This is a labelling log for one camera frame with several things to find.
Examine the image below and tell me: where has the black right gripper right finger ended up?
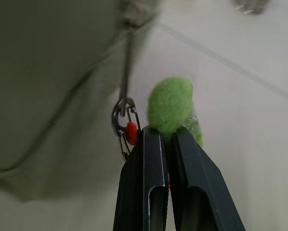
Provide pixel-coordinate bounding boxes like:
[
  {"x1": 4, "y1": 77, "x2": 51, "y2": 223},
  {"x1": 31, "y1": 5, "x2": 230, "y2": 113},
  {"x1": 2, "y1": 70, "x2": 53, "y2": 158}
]
[{"x1": 169, "y1": 125, "x2": 246, "y2": 231}]

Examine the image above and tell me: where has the green fabric pouch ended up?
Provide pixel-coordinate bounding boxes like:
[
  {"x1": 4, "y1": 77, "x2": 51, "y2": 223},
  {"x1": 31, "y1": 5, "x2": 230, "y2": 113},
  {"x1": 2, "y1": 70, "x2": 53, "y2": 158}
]
[{"x1": 0, "y1": 0, "x2": 159, "y2": 202}]

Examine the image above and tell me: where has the green plush keychain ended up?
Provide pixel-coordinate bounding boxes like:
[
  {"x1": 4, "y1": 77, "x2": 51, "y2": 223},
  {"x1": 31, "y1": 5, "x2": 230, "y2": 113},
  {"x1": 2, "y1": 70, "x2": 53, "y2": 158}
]
[{"x1": 111, "y1": 77, "x2": 205, "y2": 161}]

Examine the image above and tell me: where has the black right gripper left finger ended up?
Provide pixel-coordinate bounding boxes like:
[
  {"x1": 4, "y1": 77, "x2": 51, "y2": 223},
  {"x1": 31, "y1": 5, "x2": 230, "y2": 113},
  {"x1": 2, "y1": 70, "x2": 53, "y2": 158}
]
[{"x1": 113, "y1": 125, "x2": 169, "y2": 231}]

